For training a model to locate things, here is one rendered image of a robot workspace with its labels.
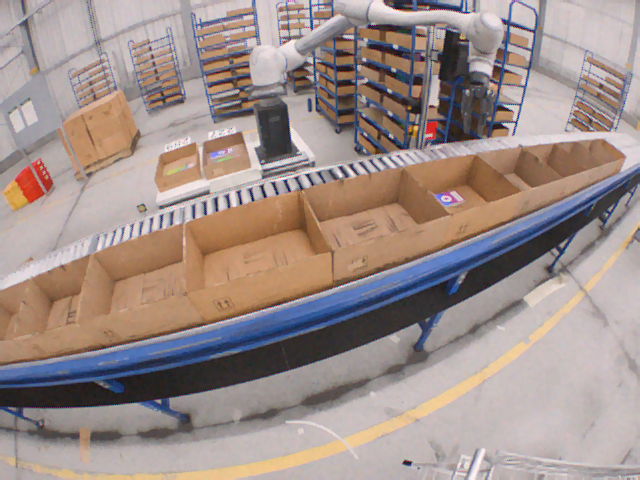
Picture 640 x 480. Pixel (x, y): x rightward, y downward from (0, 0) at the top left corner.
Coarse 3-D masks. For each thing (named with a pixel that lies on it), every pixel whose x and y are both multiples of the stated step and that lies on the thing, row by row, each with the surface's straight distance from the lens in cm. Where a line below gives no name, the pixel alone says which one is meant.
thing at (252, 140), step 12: (252, 144) 200; (300, 144) 188; (252, 156) 184; (312, 156) 172; (252, 168) 170; (204, 180) 173; (168, 192) 178; (180, 192) 172; (192, 192) 170; (156, 204) 175
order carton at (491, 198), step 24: (408, 168) 108; (432, 168) 116; (456, 168) 126; (480, 168) 130; (432, 192) 124; (480, 192) 132; (504, 192) 123; (456, 216) 91; (480, 216) 102; (504, 216) 118; (456, 240) 102
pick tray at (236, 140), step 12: (240, 132) 200; (204, 144) 202; (216, 144) 203; (228, 144) 203; (240, 144) 202; (204, 156) 188; (228, 156) 189; (240, 156) 166; (204, 168) 168; (216, 168) 168; (228, 168) 169; (240, 168) 169
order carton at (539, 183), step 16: (496, 160) 147; (512, 160) 159; (528, 160) 160; (512, 176) 162; (528, 176) 161; (544, 176) 155; (560, 176) 150; (528, 192) 122; (544, 192) 137; (528, 208) 133
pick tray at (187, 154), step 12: (192, 144) 207; (168, 156) 211; (180, 156) 210; (192, 156) 208; (156, 168) 191; (168, 168) 205; (192, 168) 172; (156, 180) 177; (168, 180) 176; (180, 180) 176; (192, 180) 176
